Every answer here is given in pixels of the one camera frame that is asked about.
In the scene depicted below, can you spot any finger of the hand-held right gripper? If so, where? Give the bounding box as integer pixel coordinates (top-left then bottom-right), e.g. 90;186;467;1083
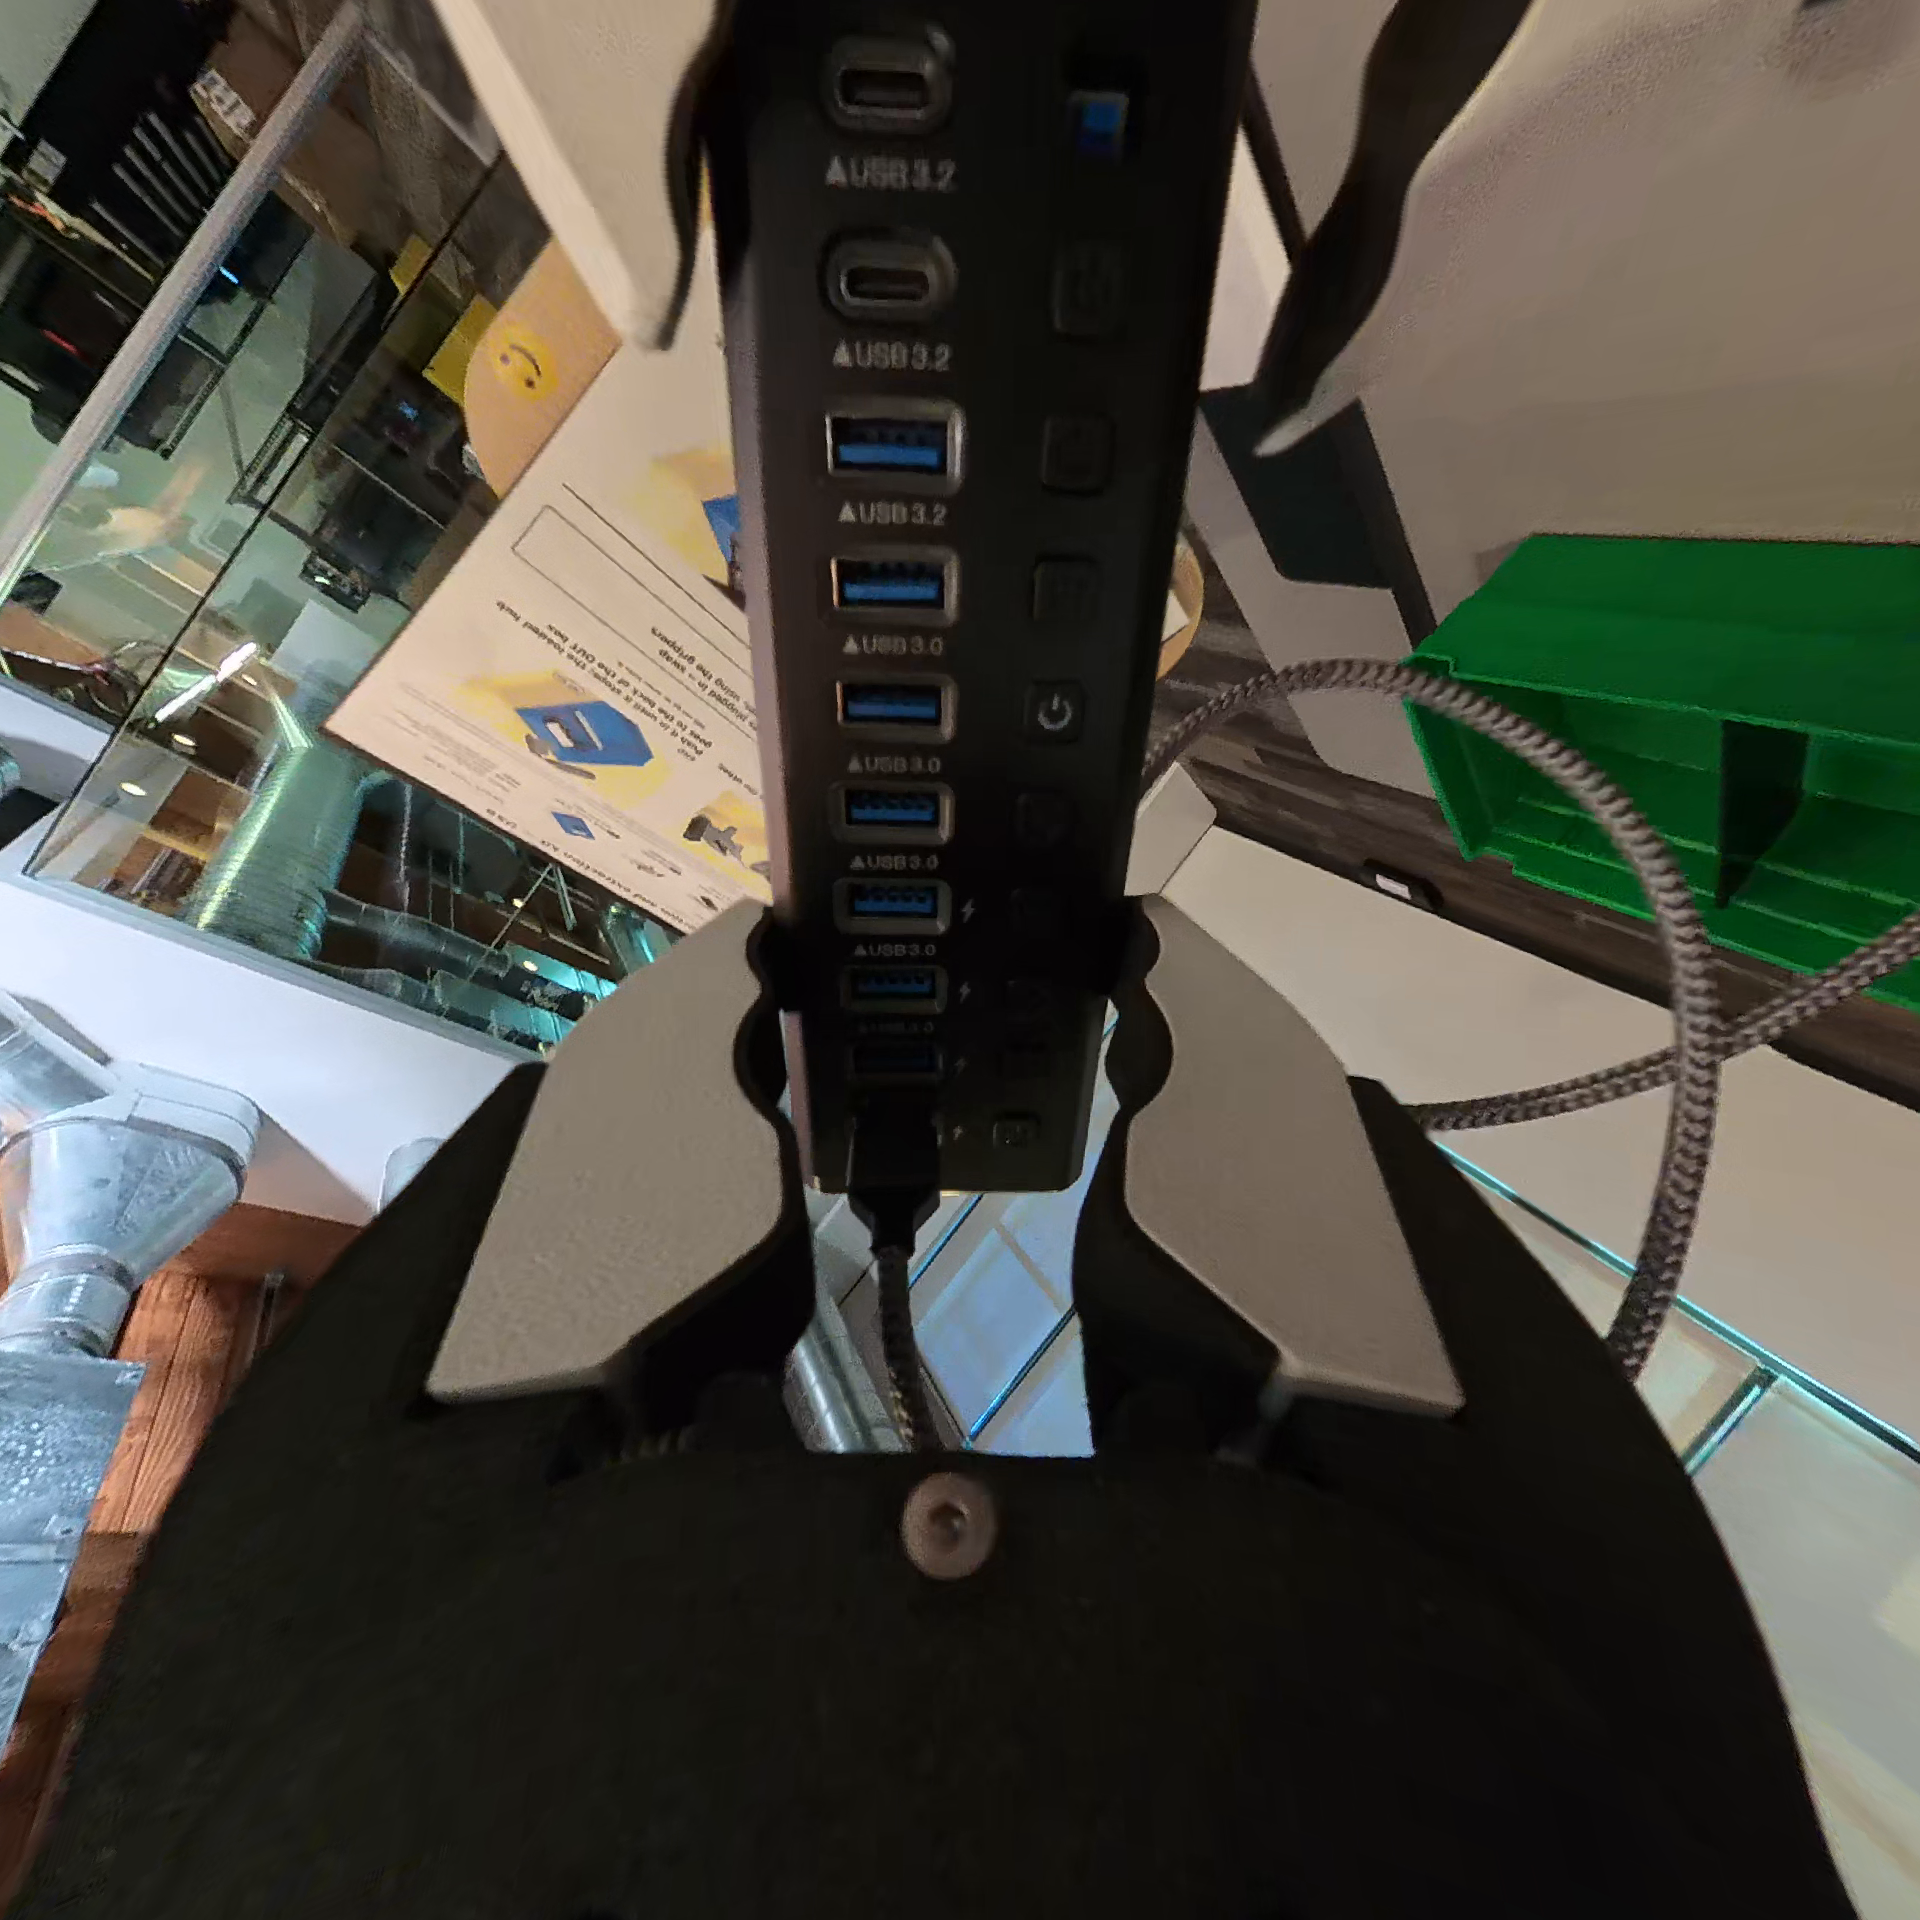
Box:
1254;0;1729;454
434;0;726;351

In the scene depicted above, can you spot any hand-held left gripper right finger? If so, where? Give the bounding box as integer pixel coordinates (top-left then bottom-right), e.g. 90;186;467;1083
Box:
1078;891;1467;1425

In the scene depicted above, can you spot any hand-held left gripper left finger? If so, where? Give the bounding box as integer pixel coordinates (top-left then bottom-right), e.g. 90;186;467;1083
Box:
423;899;825;1413

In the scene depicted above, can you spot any grey braided usb cable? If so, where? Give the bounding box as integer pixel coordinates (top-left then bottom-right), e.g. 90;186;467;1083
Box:
849;659;1920;1453

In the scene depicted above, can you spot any black multi-port usb hub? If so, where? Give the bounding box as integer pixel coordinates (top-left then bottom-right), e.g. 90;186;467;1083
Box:
703;0;1259;1197

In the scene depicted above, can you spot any cardboard sheet with smiley sticker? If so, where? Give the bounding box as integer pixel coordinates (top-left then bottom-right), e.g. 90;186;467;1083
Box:
420;239;624;481

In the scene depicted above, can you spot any green plastic bin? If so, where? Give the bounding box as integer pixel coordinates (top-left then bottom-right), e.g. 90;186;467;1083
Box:
1401;531;1920;1010

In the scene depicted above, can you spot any glass partition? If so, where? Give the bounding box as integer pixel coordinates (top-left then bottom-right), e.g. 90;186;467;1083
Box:
0;0;647;1038

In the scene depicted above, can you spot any white instruction poster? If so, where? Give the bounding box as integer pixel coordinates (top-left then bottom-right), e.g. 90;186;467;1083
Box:
323;351;1209;931

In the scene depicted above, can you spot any flexible silver duct hose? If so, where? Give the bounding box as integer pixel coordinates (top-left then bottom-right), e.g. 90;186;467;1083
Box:
180;736;385;961

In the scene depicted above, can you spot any galvanised metal air duct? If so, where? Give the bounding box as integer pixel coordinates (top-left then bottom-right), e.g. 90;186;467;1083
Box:
0;990;266;1765

